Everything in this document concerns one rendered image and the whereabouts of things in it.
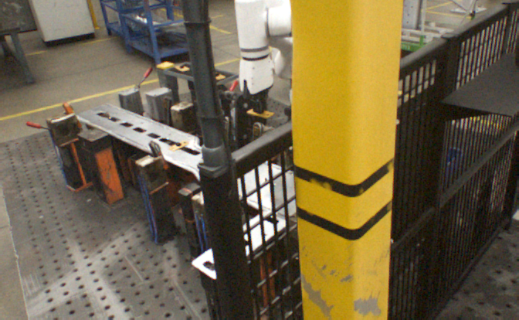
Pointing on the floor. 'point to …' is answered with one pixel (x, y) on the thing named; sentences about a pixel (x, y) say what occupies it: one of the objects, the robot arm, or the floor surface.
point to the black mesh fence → (428, 243)
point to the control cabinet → (59, 8)
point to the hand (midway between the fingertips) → (259, 105)
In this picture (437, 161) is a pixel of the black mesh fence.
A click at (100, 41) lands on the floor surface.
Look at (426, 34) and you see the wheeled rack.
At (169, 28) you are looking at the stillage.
